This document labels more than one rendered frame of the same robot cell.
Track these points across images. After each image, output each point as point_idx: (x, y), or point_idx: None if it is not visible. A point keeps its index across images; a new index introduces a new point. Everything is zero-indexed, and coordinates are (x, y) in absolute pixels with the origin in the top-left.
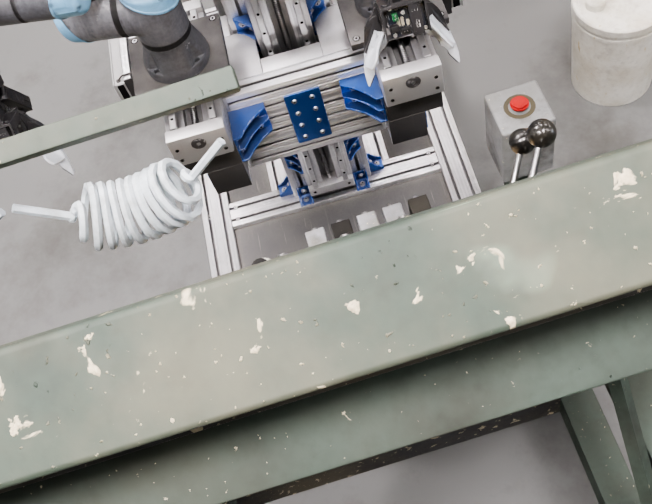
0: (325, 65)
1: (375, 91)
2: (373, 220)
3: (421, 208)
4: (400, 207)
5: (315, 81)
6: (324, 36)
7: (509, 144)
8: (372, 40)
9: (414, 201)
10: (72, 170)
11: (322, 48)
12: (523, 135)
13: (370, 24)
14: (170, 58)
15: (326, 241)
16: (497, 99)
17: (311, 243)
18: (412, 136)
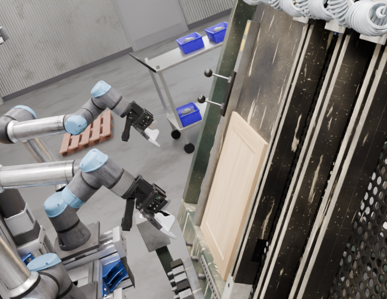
0: (95, 272)
1: (115, 262)
2: (179, 275)
3: (177, 261)
4: (174, 268)
5: (100, 280)
6: (75, 278)
7: (202, 99)
8: (146, 133)
9: (173, 264)
10: (169, 213)
11: (83, 276)
12: (200, 95)
13: (142, 130)
14: (76, 289)
15: (187, 289)
16: (139, 220)
17: (187, 294)
18: (133, 280)
